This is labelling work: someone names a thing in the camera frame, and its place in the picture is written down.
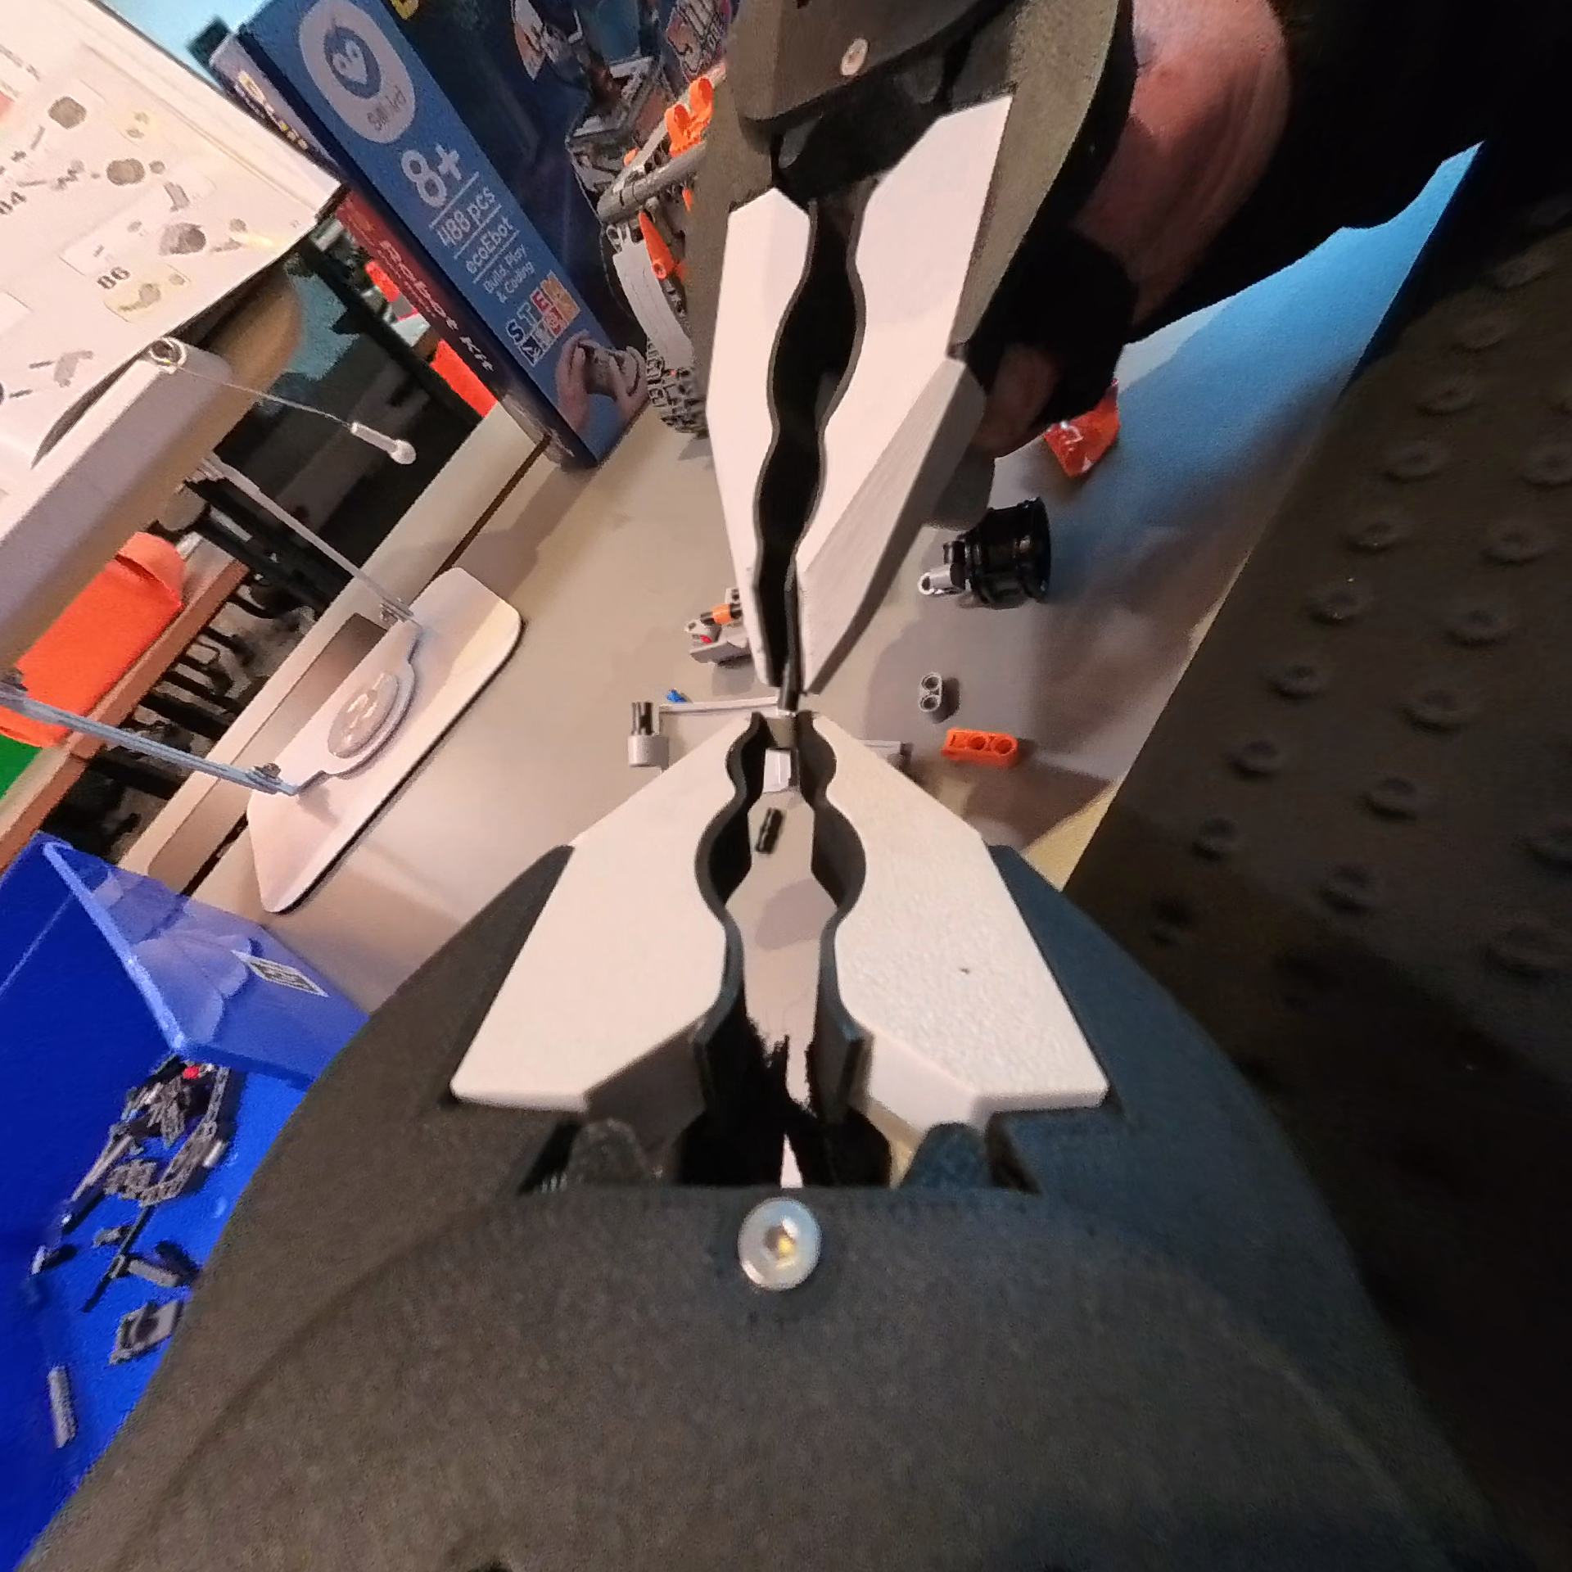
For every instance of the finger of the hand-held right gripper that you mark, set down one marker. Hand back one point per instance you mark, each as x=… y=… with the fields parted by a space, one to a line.
x=743 y=369
x=921 y=245

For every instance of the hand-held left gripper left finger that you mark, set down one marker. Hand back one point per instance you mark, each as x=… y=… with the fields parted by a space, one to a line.
x=590 y=982

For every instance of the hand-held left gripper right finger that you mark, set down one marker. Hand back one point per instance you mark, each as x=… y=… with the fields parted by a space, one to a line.
x=970 y=982

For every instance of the black toy wheel assembly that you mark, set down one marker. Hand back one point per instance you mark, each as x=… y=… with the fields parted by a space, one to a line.
x=1001 y=558

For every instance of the blue parts bin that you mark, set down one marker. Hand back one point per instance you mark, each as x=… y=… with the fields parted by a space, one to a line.
x=122 y=982

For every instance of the person's right hand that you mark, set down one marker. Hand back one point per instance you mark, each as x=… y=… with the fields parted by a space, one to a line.
x=1204 y=122

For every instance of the tracked toy robot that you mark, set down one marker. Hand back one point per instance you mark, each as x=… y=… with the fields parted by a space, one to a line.
x=651 y=282

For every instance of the orange three-hole beam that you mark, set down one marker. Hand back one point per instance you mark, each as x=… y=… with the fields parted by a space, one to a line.
x=983 y=747

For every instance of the black short pin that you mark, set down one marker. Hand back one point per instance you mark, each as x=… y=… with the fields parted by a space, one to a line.
x=769 y=829

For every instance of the orange wedge block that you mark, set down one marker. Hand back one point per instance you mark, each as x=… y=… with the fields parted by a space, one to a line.
x=1087 y=428

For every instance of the grey orange block assembly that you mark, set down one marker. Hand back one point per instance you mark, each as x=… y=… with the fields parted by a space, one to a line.
x=723 y=625

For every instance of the grey two-hole connector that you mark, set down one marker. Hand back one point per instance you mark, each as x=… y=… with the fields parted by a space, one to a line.
x=934 y=694

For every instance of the blue robot kit box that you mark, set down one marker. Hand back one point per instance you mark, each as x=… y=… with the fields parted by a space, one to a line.
x=490 y=221

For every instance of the white book stand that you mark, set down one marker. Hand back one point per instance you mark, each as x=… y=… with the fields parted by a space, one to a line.
x=455 y=638

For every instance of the black dimpled foam pad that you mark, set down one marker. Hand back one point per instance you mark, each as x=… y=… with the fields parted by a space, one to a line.
x=1351 y=737

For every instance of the assorted small block parts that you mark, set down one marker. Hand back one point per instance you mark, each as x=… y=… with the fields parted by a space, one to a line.
x=159 y=1130

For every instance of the orange storage box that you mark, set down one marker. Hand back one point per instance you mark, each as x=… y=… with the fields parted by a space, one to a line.
x=97 y=638

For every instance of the instruction sheet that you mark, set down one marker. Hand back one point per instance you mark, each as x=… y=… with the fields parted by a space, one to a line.
x=148 y=97

